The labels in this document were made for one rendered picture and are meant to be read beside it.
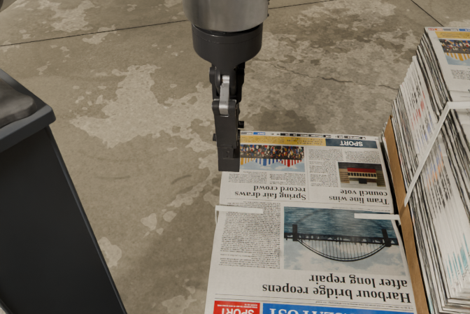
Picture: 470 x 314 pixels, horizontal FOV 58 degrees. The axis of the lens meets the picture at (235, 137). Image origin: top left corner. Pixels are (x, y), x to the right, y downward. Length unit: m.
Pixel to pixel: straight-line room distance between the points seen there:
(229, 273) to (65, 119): 1.69
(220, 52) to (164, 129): 1.61
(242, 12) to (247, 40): 0.04
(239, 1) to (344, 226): 0.41
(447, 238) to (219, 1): 0.36
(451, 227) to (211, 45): 0.33
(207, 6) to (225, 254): 0.37
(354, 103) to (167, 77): 0.99
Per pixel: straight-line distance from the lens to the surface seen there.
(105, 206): 1.79
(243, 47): 0.44
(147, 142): 1.99
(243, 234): 0.66
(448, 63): 0.63
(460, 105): 0.56
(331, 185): 0.73
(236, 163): 0.59
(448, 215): 0.55
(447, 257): 0.55
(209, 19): 0.42
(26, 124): 0.63
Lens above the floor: 1.38
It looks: 45 degrees down
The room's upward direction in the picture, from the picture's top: straight up
